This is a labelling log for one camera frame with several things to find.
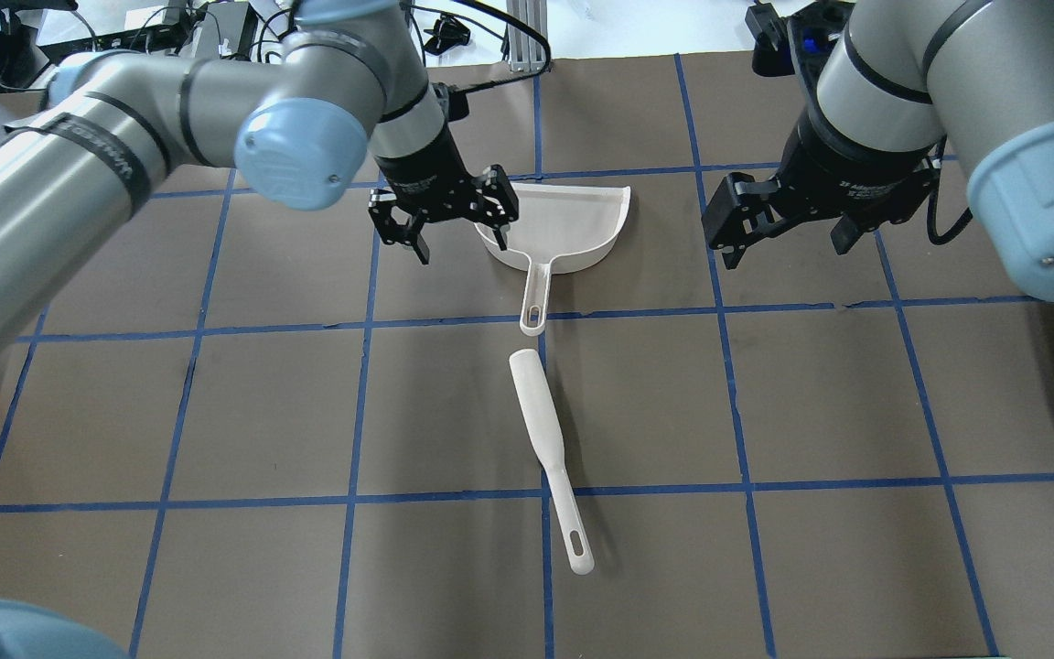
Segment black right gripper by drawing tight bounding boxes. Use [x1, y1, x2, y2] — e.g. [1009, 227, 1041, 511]
[703, 110, 941, 270]

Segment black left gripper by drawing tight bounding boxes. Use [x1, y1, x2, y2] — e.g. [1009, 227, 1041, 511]
[368, 128, 519, 265]

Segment beige plastic dustpan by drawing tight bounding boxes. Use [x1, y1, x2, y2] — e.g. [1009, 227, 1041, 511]
[474, 182, 632, 337]

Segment beige hand brush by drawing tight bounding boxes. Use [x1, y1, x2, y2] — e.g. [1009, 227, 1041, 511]
[509, 349, 597, 576]

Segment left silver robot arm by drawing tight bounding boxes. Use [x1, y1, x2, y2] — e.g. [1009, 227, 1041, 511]
[0, 1, 520, 351]

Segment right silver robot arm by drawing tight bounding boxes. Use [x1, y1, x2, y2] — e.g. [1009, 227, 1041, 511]
[700, 1, 1054, 303]

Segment aluminium frame post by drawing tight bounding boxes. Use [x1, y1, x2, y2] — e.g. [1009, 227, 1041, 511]
[503, 1, 551, 74]

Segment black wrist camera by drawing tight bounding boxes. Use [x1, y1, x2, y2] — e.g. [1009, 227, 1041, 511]
[745, 1, 855, 81]

